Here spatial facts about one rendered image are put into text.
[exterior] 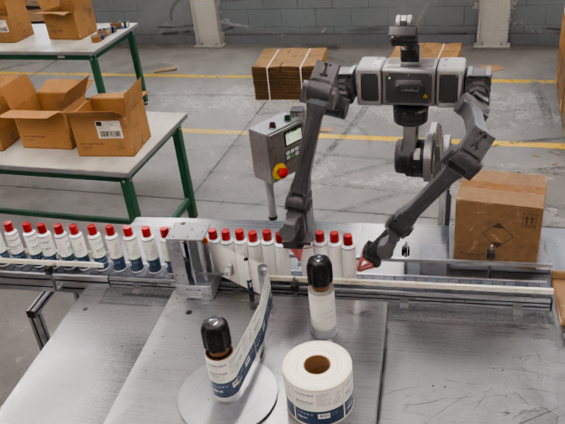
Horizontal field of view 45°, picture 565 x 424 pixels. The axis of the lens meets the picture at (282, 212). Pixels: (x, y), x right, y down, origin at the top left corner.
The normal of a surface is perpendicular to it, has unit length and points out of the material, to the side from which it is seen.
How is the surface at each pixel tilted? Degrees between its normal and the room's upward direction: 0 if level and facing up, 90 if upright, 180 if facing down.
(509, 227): 90
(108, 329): 0
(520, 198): 0
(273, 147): 90
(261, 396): 0
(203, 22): 90
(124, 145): 90
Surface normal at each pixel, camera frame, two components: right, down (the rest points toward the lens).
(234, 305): -0.10, -0.85
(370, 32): -0.29, 0.52
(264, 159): -0.73, 0.42
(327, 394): 0.19, 0.50
